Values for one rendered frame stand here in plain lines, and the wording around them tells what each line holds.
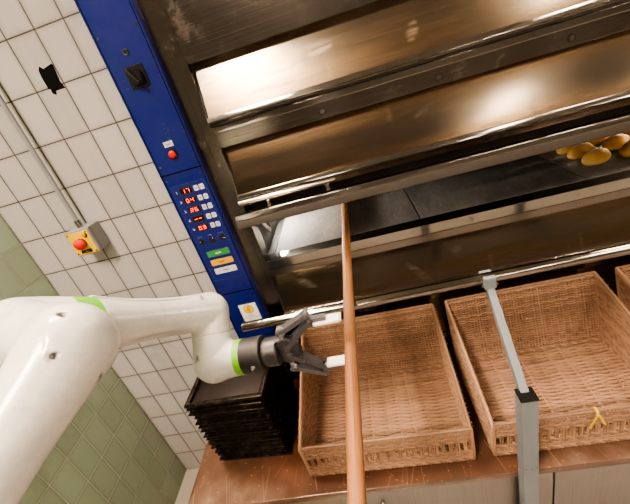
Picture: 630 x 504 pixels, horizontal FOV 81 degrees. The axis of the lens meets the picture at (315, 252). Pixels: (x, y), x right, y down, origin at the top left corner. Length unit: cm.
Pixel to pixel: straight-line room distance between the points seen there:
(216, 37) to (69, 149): 64
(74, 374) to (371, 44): 107
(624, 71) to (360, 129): 78
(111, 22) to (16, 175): 66
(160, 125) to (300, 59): 49
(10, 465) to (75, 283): 126
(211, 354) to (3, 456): 51
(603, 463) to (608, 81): 112
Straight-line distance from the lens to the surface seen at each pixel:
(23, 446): 60
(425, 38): 125
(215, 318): 99
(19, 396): 59
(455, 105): 130
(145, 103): 133
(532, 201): 149
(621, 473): 157
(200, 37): 129
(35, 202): 170
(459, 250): 148
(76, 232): 157
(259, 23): 125
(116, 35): 135
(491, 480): 144
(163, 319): 89
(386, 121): 127
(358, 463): 71
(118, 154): 145
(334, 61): 122
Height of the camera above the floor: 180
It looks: 26 degrees down
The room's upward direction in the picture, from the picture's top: 18 degrees counter-clockwise
